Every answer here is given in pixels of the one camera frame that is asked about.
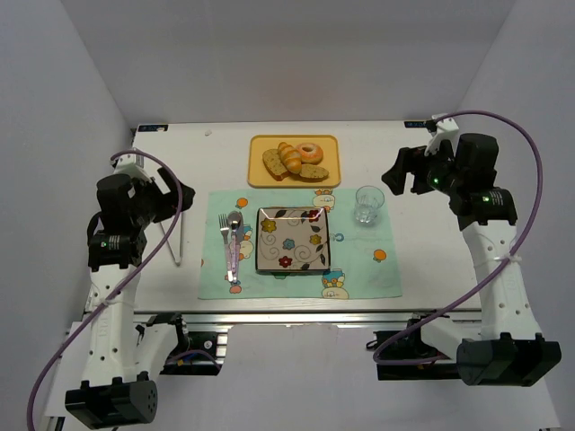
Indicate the left bread slice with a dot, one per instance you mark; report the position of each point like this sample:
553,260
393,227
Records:
274,165

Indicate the square floral plate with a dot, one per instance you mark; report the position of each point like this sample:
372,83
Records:
292,240

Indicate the aluminium table rail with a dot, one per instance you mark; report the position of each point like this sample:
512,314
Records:
361,318

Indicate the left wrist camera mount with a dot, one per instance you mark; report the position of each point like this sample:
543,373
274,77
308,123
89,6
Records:
131,164

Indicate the yellow tray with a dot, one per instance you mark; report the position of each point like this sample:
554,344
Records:
258,176

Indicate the right bread slice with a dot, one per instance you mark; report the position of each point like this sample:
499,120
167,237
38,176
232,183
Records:
312,172

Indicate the bread slice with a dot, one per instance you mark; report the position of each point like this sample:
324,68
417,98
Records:
312,172
274,165

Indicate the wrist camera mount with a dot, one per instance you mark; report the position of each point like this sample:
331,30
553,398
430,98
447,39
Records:
131,164
441,127

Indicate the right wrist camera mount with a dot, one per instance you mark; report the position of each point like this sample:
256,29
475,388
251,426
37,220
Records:
441,127

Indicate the metal tongs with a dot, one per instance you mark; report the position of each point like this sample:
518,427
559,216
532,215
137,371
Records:
174,241

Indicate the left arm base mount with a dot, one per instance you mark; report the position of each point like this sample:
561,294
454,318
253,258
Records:
188,350

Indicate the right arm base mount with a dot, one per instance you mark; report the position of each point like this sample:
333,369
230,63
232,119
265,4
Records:
412,347

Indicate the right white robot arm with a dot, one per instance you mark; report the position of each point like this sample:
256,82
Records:
509,349

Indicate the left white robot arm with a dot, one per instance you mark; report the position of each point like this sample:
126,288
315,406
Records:
118,387

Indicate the spoon with pink handle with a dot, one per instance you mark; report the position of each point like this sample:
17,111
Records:
231,222

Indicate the orange glazed donut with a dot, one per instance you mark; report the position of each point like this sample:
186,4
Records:
310,153

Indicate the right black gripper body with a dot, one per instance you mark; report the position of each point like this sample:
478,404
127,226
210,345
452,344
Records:
414,168

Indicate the clear drinking glass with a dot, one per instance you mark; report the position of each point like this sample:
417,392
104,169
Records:
368,202

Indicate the fork with pink handle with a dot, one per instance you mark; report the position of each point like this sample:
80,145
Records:
224,230

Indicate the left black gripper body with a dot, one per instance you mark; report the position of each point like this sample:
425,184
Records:
166,197

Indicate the croissant bread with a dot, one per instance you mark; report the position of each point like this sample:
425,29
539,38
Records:
290,157

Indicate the green cartoon placemat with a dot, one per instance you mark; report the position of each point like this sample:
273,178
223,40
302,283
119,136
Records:
364,263

